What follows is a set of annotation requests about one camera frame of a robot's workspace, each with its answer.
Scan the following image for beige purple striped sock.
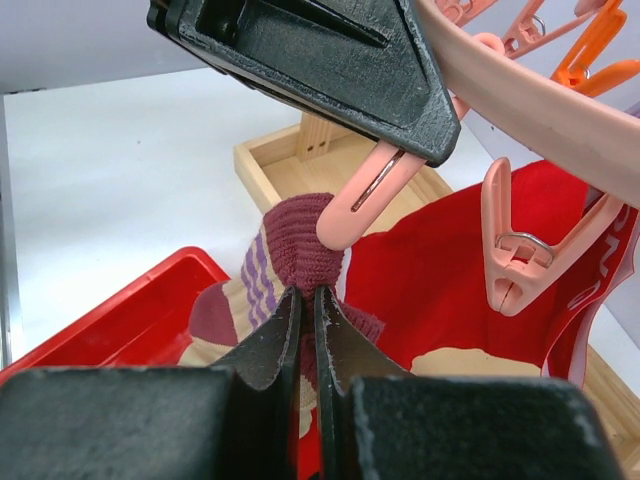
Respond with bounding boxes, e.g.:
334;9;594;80
179;192;387;441

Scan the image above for pink clip on sock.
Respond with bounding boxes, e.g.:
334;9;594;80
481;157;623;317

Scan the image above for orange clip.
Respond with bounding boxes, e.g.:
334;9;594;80
550;0;639;98

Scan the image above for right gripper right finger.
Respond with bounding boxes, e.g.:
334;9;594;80
314;286;624;479

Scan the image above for red plastic tray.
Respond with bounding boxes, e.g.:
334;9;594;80
1;246;229;382

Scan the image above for pink round clip hanger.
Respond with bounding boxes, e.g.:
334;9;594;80
418;1;639;207

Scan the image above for pink clip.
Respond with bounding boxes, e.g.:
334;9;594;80
315;94;471;251
481;157;623;317

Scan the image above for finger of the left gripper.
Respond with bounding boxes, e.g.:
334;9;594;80
147;0;461;167

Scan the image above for red sock on hanger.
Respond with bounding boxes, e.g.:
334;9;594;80
294;159;640;480

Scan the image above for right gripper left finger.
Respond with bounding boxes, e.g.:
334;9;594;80
1;288;303;479

